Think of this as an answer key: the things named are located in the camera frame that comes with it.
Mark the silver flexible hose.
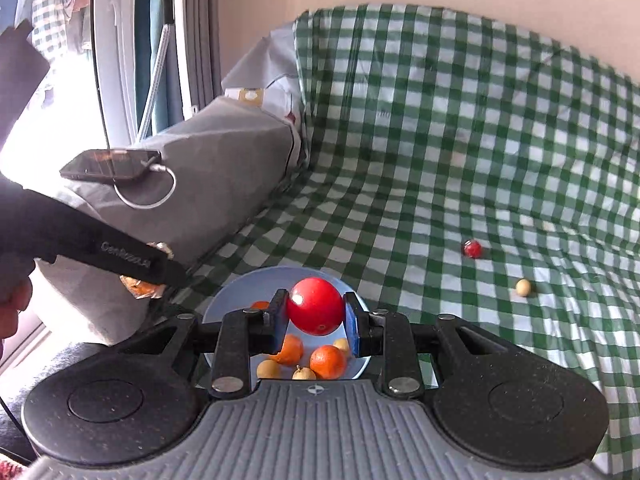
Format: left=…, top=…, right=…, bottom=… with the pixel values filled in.
left=137, top=22, right=174, bottom=139

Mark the hanging green checked cloth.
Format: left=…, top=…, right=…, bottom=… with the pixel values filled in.
left=31, top=0, right=92, bottom=57

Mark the black flat panel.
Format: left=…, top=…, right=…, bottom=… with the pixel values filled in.
left=0, top=19, right=51, bottom=150

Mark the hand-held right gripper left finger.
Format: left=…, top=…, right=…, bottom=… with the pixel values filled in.
left=150, top=287, right=291, bottom=395

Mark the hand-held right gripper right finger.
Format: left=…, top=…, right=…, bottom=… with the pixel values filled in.
left=342, top=291, right=482, bottom=395

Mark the white charging cable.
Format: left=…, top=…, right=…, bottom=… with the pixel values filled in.
left=112, top=157, right=178, bottom=210

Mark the green checked blanket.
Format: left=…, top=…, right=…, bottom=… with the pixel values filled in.
left=165, top=2, right=640, bottom=476

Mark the grey curtain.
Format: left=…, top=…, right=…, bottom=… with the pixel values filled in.
left=172, top=0, right=224, bottom=117

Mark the black smartphone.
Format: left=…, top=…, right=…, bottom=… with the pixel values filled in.
left=60, top=149, right=163, bottom=182

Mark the white printed pillow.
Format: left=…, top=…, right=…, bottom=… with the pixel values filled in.
left=220, top=22, right=312, bottom=173

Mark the light blue plate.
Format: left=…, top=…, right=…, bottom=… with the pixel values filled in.
left=201, top=266, right=374, bottom=381

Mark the white window frame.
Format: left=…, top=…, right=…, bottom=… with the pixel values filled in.
left=90, top=0, right=151, bottom=147

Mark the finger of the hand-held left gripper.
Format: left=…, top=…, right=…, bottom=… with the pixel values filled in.
left=148, top=241, right=190, bottom=289

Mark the grey pillow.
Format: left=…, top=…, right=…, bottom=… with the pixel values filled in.
left=32, top=96, right=303, bottom=346

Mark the person's left hand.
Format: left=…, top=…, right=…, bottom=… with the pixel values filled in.
left=0, top=277, right=34, bottom=342

